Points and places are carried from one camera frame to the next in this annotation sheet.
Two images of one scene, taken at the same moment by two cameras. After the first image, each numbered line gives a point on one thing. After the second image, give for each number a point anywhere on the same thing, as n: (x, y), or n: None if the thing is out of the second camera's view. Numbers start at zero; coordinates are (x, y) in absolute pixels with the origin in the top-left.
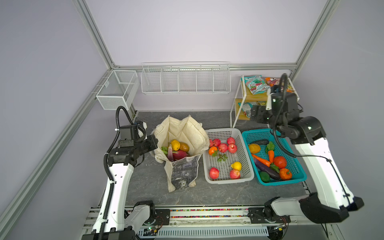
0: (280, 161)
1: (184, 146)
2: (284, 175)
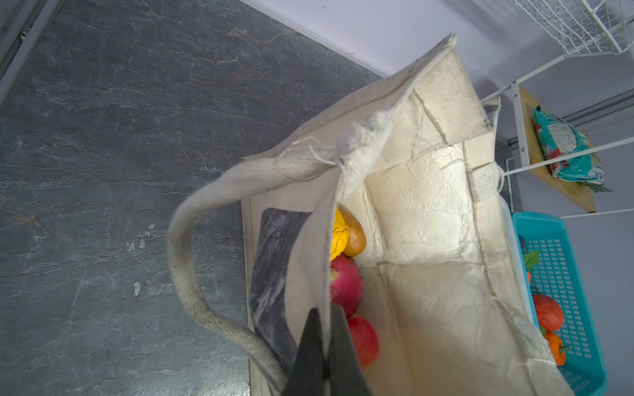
0: (549, 313)
1: (357, 241)
2: (556, 347)
